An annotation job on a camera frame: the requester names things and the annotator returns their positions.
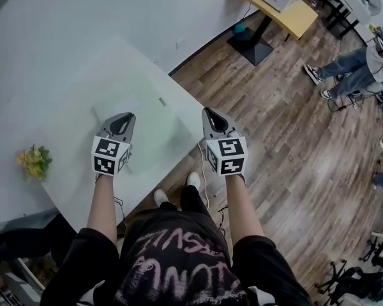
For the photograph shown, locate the person's black trousers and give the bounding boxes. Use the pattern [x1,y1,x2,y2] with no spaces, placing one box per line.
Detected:
[159,185,211,218]

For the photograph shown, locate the white desk with black legs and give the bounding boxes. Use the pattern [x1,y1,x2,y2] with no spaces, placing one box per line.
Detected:
[324,0,377,47]

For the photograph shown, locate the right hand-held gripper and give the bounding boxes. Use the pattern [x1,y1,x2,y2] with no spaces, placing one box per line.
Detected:
[201,107,249,184]

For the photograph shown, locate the yellow flower bunch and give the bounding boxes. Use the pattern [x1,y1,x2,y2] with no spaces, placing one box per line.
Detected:
[17,143,54,184]

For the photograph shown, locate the person's black printed shirt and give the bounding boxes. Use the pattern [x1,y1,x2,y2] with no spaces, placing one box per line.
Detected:
[48,209,313,306]

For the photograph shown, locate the black thin cable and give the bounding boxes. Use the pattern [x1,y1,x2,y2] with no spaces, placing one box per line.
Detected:
[113,196,128,230]

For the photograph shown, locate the black office chair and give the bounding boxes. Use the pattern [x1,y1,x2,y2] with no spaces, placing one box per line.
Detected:
[315,259,383,306]

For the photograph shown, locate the person's left forearm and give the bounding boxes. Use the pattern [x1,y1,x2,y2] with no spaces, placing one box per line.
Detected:
[86,172,130,245]

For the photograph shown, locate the person's white shoe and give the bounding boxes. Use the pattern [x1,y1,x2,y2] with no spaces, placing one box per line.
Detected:
[186,171,201,189]
[153,189,169,208]

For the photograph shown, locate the white floor cable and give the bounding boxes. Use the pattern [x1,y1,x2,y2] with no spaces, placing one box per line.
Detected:
[196,142,211,210]

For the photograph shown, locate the person's right forearm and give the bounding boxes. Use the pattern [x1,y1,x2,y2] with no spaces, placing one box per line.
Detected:
[224,173,265,245]

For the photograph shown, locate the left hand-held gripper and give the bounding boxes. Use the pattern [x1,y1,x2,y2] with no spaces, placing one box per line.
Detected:
[91,112,138,183]

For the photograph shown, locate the yellow table with black base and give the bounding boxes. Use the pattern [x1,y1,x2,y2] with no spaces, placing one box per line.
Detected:
[226,0,319,67]

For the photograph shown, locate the person's left white shoe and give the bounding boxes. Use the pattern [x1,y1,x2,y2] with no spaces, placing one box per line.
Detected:
[153,189,169,208]

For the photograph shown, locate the person's right white shoe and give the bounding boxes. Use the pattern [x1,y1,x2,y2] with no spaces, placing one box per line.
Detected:
[186,171,201,189]

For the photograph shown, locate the black and white stand equipment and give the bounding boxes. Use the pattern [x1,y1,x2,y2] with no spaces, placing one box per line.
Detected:
[359,231,383,269]

